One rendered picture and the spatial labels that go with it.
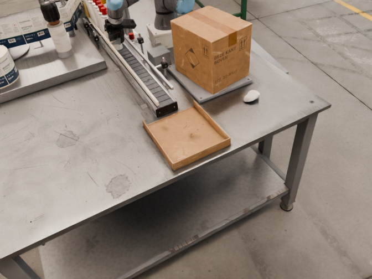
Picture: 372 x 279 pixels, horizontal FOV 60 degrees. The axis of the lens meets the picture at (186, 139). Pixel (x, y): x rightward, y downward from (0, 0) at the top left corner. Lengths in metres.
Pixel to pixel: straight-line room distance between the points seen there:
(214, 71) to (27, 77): 1.00
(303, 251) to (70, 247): 1.28
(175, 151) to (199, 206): 0.63
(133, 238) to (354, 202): 1.38
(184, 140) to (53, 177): 0.54
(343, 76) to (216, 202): 1.95
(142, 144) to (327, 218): 1.29
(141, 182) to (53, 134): 0.52
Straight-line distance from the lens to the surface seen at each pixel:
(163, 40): 1.98
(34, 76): 1.93
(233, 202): 1.90
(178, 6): 1.84
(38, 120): 1.69
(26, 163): 1.49
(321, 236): 2.13
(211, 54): 1.44
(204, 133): 1.38
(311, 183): 2.34
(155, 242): 1.80
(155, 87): 1.59
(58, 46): 1.99
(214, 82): 1.53
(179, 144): 1.34
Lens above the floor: 1.78
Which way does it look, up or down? 44 degrees down
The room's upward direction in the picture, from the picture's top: 6 degrees counter-clockwise
